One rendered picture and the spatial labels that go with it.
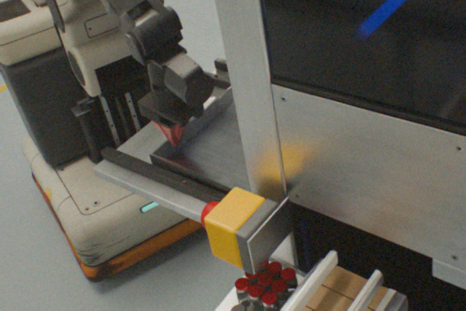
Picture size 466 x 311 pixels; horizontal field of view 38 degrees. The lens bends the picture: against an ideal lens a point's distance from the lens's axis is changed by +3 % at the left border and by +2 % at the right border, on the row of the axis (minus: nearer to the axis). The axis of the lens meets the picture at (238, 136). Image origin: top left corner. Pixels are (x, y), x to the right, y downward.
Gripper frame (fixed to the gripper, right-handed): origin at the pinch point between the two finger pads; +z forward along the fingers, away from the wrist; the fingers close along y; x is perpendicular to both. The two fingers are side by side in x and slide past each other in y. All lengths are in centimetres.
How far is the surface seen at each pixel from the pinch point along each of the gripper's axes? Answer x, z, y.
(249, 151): -12.5, -21.4, 27.1
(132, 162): -8.2, 0.9, -3.6
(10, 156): 37, 109, -143
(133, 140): -1.8, 3.7, -10.1
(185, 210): -11.1, 1.5, 11.5
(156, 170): -7.6, 0.2, 1.8
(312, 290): -19.6, -10.8, 41.5
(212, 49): 143, 105, -118
